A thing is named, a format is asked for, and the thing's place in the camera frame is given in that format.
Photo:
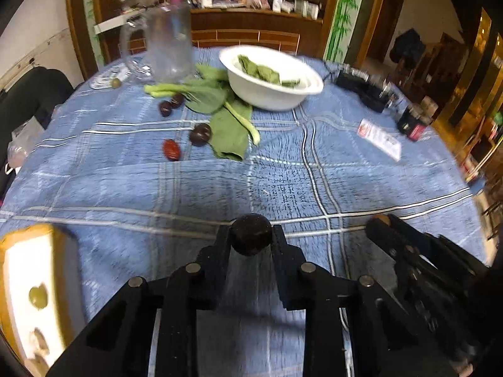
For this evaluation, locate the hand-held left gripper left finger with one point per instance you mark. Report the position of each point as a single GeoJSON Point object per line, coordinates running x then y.
{"type": "Point", "coordinates": [222, 247]}

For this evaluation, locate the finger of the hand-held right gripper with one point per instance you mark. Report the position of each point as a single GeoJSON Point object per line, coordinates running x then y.
{"type": "Point", "coordinates": [428, 239]}
{"type": "Point", "coordinates": [387, 239]}

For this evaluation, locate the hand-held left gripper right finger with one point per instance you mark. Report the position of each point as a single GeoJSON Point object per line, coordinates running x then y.
{"type": "Point", "coordinates": [281, 247]}

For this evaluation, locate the small kumquat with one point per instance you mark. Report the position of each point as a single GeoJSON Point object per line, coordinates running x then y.
{"type": "Point", "coordinates": [380, 217]}

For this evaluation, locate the large dark plum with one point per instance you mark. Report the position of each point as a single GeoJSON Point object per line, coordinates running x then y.
{"type": "Point", "coordinates": [250, 235]}

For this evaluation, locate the large green grape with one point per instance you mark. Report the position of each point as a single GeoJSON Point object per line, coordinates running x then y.
{"type": "Point", "coordinates": [38, 297]}

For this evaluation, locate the white foam box yellow tape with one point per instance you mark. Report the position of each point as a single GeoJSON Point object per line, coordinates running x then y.
{"type": "Point", "coordinates": [23, 267]}

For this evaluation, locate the rough tan round fruit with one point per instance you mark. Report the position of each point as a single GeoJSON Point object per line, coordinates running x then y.
{"type": "Point", "coordinates": [39, 341]}

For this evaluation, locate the white red packet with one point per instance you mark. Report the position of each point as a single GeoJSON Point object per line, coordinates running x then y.
{"type": "Point", "coordinates": [379, 138]}

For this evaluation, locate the blue plaid tablecloth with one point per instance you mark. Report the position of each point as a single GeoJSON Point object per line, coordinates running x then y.
{"type": "Point", "coordinates": [137, 188]}

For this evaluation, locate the red jujube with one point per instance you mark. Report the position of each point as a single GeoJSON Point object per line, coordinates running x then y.
{"type": "Point", "coordinates": [171, 150]}

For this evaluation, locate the bok choy leaf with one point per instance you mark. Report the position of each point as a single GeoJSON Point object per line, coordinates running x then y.
{"type": "Point", "coordinates": [230, 133]}
{"type": "Point", "coordinates": [204, 94]}

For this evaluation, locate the black red box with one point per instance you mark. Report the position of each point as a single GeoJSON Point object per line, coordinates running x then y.
{"type": "Point", "coordinates": [412, 123]}

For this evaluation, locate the white bowl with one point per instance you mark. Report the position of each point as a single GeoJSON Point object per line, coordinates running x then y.
{"type": "Point", "coordinates": [271, 96]}

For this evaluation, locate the black device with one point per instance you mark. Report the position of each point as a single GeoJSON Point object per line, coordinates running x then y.
{"type": "Point", "coordinates": [361, 86]}

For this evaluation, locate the green leaves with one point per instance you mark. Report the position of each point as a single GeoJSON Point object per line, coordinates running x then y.
{"type": "Point", "coordinates": [263, 72]}

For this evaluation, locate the dark hanging clothing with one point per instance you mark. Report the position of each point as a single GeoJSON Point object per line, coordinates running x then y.
{"type": "Point", "coordinates": [408, 45]}

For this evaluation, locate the small olive green grape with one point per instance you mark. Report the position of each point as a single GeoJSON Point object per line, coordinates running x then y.
{"type": "Point", "coordinates": [115, 83]}

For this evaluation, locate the white oval sticker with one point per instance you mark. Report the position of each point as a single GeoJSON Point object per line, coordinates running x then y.
{"type": "Point", "coordinates": [100, 82]}

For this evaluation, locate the clear glass mug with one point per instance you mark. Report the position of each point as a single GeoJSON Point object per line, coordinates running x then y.
{"type": "Point", "coordinates": [169, 47]}

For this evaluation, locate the wooden cabinet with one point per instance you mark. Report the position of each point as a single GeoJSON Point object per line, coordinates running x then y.
{"type": "Point", "coordinates": [243, 23]}

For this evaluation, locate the clear plastic bag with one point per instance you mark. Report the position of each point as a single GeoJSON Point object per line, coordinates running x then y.
{"type": "Point", "coordinates": [23, 141]}

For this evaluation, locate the black chair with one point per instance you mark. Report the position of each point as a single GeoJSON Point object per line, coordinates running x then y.
{"type": "Point", "coordinates": [31, 98]}

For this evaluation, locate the white board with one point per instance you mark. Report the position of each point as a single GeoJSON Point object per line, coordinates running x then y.
{"type": "Point", "coordinates": [114, 21]}

